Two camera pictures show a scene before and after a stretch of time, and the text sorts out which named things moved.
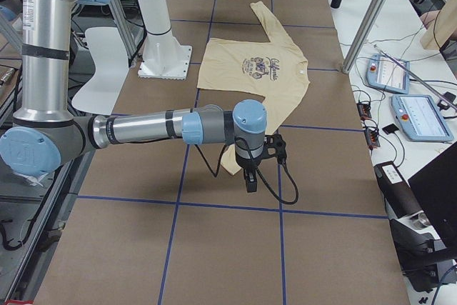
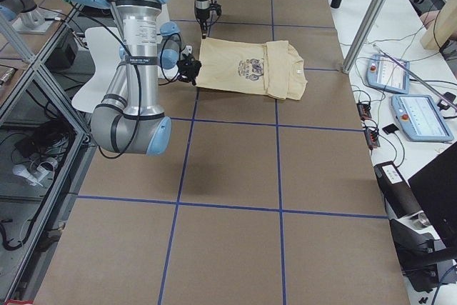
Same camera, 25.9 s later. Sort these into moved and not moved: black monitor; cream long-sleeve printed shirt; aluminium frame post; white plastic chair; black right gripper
Moved: black right gripper; cream long-sleeve printed shirt
Not moved: black monitor; white plastic chair; aluminium frame post
